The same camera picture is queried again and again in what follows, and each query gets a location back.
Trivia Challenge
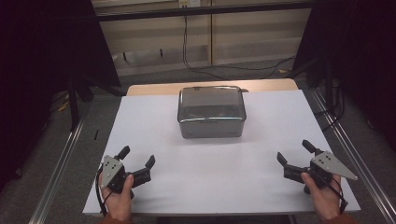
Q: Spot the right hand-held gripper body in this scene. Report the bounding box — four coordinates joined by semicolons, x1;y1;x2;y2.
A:
306;148;360;195

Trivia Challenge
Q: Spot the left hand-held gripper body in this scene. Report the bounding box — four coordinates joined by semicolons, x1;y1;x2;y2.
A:
100;154;136;200

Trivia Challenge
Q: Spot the left hand-held gripper black cable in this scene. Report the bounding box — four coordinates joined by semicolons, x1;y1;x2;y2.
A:
94;167;114;217

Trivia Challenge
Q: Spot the person's left hand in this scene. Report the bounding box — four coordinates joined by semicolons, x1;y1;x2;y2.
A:
98;173;135;222

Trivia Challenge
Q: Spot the black hanging wall cable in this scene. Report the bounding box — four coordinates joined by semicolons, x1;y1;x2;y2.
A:
181;14;225;80

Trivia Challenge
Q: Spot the black floor cable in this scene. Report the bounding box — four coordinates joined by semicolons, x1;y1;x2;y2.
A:
214;55;297;80

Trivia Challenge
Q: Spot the right hand-held gripper black cable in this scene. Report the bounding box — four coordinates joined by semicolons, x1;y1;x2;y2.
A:
307;169;349;215

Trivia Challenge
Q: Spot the person's right hand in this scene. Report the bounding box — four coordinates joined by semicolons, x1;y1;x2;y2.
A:
300;172;343;221

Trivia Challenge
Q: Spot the clear plastic storage box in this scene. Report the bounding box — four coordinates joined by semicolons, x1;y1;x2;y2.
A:
177;85;250;140

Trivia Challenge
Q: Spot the bundle of black cables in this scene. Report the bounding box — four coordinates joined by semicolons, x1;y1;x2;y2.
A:
313;76;347;133

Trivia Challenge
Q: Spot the black horizontal bar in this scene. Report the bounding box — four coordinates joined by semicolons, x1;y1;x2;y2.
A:
93;0;316;22

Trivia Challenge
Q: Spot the white wall socket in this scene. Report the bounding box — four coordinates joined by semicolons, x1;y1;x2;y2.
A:
178;0;202;9

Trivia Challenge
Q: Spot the dark curtain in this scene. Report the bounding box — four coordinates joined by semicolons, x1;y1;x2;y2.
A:
291;0;396;152
0;0;121;195

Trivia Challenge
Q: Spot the metal floor rail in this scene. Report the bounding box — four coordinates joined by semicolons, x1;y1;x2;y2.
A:
309;87;396;224
28;116;88;224

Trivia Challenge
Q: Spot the black metal stand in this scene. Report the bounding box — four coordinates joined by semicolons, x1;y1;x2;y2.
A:
67;74;95;133

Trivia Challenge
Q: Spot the hand-held gripper black cable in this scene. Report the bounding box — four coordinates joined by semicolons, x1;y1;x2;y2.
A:
307;169;349;215
94;167;114;217

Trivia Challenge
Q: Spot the yellow floor cable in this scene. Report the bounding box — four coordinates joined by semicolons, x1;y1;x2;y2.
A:
57;92;71;113

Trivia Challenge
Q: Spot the clear plastic box lid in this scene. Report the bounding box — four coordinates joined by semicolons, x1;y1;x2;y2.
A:
177;85;248;123

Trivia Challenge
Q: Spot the white table mat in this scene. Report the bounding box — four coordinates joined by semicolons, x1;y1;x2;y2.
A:
81;89;361;217

